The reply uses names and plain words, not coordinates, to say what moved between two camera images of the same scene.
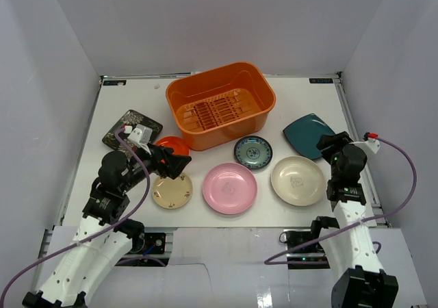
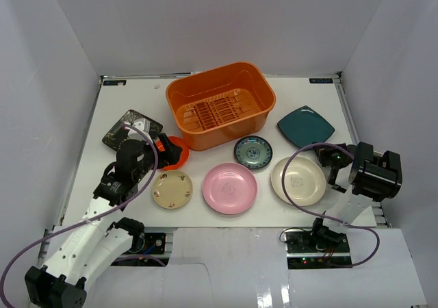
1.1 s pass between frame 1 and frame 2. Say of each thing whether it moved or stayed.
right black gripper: moved
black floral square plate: stayed
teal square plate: moved
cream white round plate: stayed
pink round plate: stayed
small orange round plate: stayed
